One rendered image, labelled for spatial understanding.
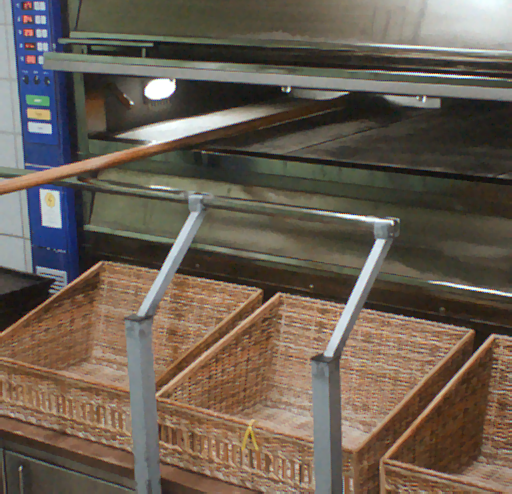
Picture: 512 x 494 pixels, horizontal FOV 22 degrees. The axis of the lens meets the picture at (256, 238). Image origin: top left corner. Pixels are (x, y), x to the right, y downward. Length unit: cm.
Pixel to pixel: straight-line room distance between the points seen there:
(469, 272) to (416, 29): 54
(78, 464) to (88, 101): 102
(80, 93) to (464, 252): 120
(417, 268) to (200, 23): 81
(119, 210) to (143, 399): 88
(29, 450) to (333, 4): 127
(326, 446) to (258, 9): 114
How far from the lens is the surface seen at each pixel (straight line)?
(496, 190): 294
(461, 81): 277
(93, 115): 367
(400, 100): 402
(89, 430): 319
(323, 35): 310
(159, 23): 341
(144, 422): 288
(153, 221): 354
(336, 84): 293
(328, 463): 260
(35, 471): 329
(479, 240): 300
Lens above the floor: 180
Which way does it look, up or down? 14 degrees down
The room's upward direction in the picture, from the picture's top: 2 degrees counter-clockwise
